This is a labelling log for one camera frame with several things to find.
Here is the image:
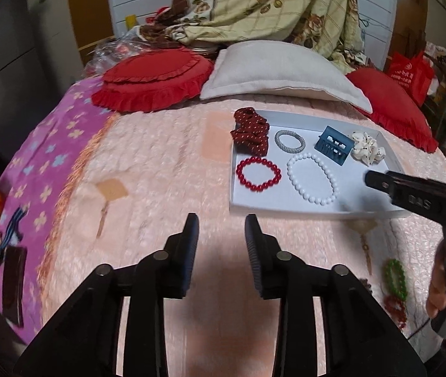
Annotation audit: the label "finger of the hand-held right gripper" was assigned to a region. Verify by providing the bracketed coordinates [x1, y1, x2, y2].
[365, 170, 446, 222]

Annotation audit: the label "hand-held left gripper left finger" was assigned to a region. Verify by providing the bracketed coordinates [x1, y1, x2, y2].
[13, 213, 200, 377]

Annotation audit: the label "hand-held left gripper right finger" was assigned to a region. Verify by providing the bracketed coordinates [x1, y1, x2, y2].
[244, 214, 428, 377]

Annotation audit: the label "white shallow cardboard box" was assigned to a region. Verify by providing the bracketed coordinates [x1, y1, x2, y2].
[229, 109, 410, 221]

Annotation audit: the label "white cherry print scrunchie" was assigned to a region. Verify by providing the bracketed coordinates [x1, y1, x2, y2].
[351, 131, 387, 165]

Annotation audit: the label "white bead bracelet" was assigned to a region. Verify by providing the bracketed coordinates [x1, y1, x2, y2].
[287, 153, 337, 205]

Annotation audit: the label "blue hair claw clip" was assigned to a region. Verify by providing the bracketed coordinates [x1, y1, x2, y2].
[314, 126, 355, 166]

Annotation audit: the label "silver grey bracelet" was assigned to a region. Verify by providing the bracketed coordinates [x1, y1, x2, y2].
[275, 129, 306, 154]

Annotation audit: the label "red polka dot scrunchie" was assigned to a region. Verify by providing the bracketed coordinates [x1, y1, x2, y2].
[231, 108, 271, 156]

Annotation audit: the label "peach quilted bedspread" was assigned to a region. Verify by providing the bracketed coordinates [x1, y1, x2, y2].
[36, 98, 446, 377]

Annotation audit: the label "red ruffled cushion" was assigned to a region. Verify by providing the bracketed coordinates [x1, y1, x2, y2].
[91, 45, 214, 114]
[346, 67, 439, 154]

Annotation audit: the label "wooden chair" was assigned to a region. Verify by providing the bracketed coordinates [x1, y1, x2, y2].
[423, 43, 446, 142]

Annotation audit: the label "red shopping bag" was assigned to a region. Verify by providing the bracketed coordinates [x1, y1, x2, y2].
[387, 51, 436, 107]

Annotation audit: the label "purple printed blanket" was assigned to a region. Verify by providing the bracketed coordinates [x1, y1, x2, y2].
[0, 74, 117, 328]

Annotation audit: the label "beige pillow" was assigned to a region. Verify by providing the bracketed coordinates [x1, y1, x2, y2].
[199, 40, 373, 114]

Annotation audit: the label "clear plastic bags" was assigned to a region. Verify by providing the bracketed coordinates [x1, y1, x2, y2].
[85, 33, 149, 77]

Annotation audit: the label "yellow floral blanket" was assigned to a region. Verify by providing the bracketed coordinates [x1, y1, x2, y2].
[137, 0, 369, 73]

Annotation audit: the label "wooden door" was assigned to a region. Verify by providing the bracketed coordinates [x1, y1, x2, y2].
[66, 0, 114, 53]

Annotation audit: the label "grey cabinet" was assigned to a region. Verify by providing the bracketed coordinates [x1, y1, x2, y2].
[0, 0, 84, 158]

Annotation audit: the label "green bead bracelet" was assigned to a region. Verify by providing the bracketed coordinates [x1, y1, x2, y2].
[383, 259, 409, 298]

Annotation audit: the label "dark red bead bracelet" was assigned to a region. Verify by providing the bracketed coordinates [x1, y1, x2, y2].
[383, 295, 408, 328]

